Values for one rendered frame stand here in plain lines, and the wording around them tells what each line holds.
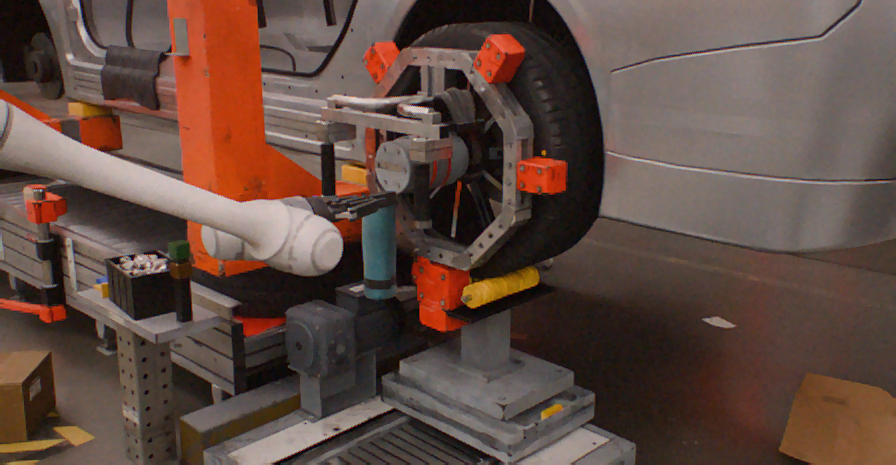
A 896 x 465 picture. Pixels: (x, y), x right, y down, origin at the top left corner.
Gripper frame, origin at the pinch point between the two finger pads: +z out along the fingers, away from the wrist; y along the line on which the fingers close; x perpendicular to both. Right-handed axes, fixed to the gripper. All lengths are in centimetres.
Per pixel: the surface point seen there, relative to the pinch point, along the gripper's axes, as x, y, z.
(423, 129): 13.6, -1.0, 13.5
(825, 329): -83, 16, 205
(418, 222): -6.8, 0.9, 9.9
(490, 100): 18.5, 1.8, 32.5
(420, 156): 8.2, 1.2, 10.5
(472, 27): 34, -13, 42
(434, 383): -63, -22, 37
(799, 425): -82, 42, 123
